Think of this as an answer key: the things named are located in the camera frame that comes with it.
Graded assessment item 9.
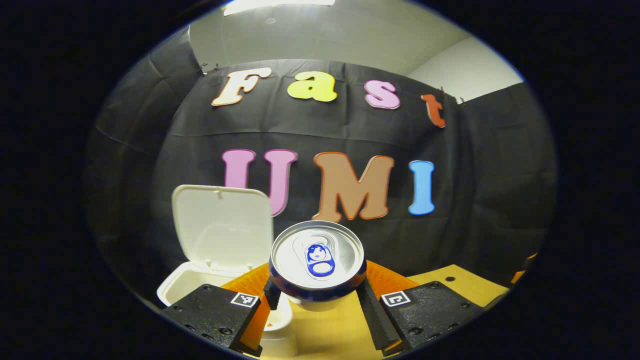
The white desktop garbage bin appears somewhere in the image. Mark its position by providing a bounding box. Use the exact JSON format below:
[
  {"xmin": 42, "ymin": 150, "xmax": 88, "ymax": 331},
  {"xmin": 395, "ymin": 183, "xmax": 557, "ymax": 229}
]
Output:
[{"xmin": 156, "ymin": 184, "xmax": 296, "ymax": 358}]

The wooden desktop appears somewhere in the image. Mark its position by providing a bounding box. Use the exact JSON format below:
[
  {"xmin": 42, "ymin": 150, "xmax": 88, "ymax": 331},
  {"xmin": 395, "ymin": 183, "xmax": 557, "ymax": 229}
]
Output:
[{"xmin": 240, "ymin": 264, "xmax": 511, "ymax": 360}]

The blue pop can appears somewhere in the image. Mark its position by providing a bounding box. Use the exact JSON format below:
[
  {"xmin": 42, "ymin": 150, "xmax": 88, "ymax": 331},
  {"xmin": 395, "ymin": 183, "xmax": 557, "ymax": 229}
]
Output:
[{"xmin": 268, "ymin": 220, "xmax": 367, "ymax": 303}]

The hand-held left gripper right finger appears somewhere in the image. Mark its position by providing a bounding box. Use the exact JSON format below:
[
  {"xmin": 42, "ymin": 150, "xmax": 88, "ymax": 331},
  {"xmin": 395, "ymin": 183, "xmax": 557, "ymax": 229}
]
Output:
[{"xmin": 356, "ymin": 260, "xmax": 485, "ymax": 357}]

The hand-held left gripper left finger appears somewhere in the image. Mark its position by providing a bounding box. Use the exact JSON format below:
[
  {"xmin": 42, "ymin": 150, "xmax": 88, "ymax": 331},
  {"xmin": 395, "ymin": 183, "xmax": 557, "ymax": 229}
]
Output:
[{"xmin": 160, "ymin": 262, "xmax": 282, "ymax": 358}]

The ceiling light panel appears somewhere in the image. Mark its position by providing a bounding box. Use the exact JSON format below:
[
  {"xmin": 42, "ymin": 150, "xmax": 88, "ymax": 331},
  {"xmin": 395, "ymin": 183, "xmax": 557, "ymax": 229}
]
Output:
[{"xmin": 223, "ymin": 0, "xmax": 336, "ymax": 17}]

